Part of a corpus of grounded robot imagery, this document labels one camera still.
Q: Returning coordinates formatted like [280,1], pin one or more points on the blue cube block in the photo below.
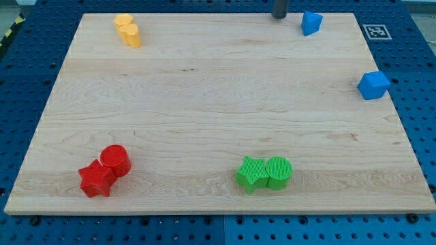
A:
[373,85]

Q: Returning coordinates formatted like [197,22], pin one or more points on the wooden board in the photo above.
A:
[202,92]

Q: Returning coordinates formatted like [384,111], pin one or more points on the red star block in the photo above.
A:
[96,179]

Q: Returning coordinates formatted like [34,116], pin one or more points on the yellow black hazard tape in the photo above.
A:
[12,32]

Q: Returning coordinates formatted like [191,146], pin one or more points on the yellow hexagon block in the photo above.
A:
[121,20]

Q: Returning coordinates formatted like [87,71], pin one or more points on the red cylinder block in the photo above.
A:
[117,159]

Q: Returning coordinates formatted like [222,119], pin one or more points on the black bolt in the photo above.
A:
[35,220]
[412,218]

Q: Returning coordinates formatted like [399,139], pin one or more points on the black bolt front left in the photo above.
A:
[35,220]

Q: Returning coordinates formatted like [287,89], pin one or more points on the green cylinder block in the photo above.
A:
[279,170]

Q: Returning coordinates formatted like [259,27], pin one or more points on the black bolt front right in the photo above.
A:
[412,218]

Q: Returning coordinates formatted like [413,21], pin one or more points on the blue triangle block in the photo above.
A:
[311,23]

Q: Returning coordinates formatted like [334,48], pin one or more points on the green star block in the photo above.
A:
[252,175]

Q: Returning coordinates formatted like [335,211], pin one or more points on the white fiducial marker tag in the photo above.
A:
[377,32]

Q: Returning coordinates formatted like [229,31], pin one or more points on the yellow heart block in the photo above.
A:
[130,35]

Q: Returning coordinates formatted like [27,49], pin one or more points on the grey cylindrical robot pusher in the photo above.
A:
[280,8]

